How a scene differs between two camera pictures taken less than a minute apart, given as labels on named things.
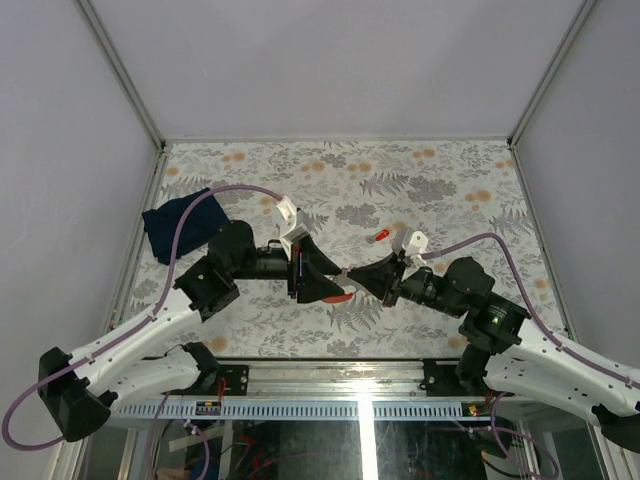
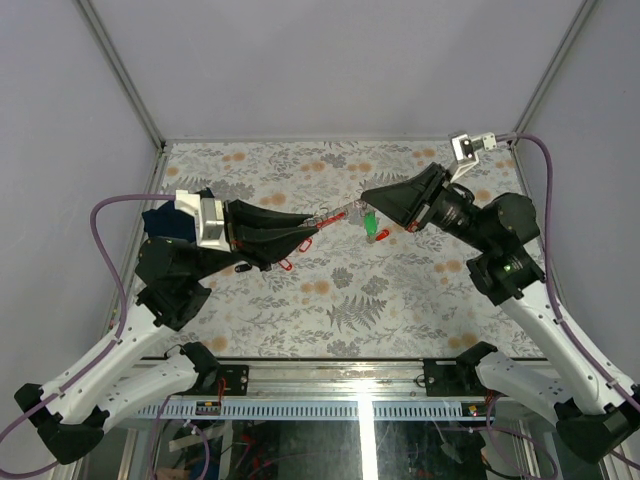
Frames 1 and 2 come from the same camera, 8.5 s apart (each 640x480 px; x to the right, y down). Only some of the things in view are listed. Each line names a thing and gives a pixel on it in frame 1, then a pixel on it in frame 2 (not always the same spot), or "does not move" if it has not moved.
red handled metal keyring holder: x=348 y=285 to x=351 y=212
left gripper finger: x=313 y=285 to x=267 y=245
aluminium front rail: x=337 y=379 does not move
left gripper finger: x=312 y=256 to x=243 y=216
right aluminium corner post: x=550 y=74 does not move
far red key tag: x=381 y=235 does not move
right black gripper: x=377 y=277 to x=405 y=200
